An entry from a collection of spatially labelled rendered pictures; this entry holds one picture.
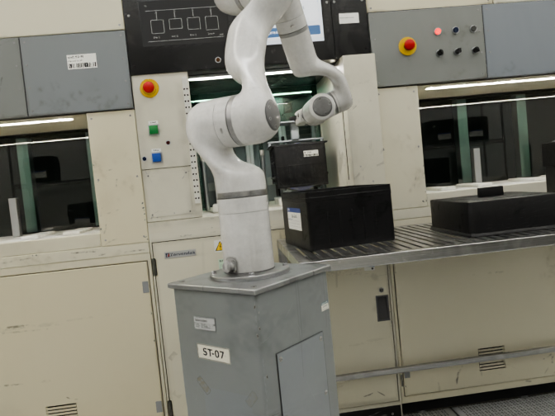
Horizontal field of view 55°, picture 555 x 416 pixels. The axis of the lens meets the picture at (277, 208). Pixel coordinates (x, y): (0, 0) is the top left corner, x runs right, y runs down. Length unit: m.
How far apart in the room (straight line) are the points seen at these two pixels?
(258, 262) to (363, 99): 0.95
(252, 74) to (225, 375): 0.68
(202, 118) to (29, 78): 0.97
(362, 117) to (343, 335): 0.82
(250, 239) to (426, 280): 1.06
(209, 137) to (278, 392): 0.59
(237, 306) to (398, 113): 1.17
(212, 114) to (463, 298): 1.33
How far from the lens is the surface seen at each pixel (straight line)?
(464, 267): 2.18
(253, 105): 1.19
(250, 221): 1.21
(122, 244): 2.00
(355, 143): 1.97
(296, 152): 2.17
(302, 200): 1.57
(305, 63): 1.64
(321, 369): 1.31
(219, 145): 1.26
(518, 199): 1.66
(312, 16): 2.07
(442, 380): 2.25
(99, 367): 2.11
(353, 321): 2.08
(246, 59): 1.30
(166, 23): 2.05
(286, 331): 1.19
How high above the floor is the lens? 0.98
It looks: 3 degrees down
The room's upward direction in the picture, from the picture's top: 6 degrees counter-clockwise
